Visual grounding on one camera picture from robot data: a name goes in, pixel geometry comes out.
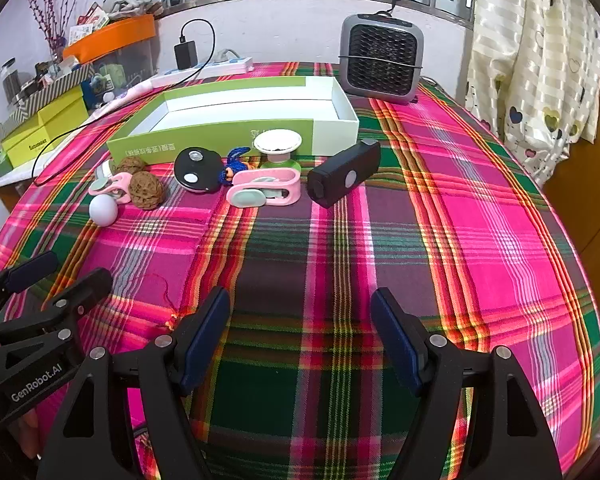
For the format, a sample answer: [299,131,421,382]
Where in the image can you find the white side shelf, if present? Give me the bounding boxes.
[0,150,36,191]

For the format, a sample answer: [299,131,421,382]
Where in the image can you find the clear bin with orange lid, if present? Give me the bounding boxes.
[62,14,158,91]

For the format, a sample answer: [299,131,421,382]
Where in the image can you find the cream heart print curtain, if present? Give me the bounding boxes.
[462,0,600,186]

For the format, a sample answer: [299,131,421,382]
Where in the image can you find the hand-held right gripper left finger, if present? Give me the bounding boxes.
[37,286,231,480]

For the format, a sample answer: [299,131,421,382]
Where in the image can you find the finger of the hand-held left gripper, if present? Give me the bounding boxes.
[0,267,113,346]
[0,251,59,321]

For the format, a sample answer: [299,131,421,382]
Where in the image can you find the grey white striped box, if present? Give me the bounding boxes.
[0,62,96,136]

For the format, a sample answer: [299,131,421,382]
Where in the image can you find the large pink clip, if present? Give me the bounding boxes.
[228,169,301,208]

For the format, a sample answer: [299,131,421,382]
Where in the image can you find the dark glass jar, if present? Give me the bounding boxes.
[1,59,21,103]

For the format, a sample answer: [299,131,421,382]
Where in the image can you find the grey fan heater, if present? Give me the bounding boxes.
[339,12,426,106]

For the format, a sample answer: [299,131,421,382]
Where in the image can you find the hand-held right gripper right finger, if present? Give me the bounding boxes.
[370,287,563,480]

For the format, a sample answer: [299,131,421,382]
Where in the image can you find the pink green plaid tablecloth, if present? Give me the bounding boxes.
[0,60,600,480]

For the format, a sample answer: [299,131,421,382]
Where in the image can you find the wooden cabinet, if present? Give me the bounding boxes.
[540,140,600,271]

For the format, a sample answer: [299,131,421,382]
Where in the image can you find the green white suction cup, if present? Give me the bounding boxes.
[252,129,302,173]

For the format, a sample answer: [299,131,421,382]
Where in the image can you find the black round disc device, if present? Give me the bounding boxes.
[174,146,224,194]

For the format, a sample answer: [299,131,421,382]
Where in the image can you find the black rectangular device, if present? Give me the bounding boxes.
[307,139,382,209]

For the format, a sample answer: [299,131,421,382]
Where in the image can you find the pink flower branches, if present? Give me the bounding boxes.
[22,0,88,61]

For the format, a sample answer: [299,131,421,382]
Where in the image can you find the small pink clip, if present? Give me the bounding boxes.
[89,172,133,206]

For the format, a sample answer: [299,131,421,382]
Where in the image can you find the blue printed carton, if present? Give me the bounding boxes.
[80,72,116,106]

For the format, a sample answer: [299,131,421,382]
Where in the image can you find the white power strip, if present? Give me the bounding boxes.
[152,50,255,86]

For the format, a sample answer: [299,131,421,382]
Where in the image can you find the green white cardboard box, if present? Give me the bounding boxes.
[106,76,361,166]

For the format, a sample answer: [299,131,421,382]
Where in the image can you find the black charger cable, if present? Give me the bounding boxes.
[32,19,217,187]

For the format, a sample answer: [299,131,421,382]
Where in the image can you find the blue orange cord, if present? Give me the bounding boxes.
[219,147,251,187]

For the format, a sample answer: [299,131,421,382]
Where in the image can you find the black charger adapter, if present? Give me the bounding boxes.
[174,41,198,70]

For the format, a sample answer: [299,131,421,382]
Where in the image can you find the brown walnut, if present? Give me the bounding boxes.
[116,156,147,177]
[130,171,168,208]

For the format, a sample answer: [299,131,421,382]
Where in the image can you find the white pink tube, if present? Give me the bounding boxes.
[87,82,156,116]

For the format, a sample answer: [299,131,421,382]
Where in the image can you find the printed packets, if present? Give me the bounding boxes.
[67,2,111,43]

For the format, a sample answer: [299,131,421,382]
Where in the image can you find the white ball massager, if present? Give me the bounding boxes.
[89,194,118,226]

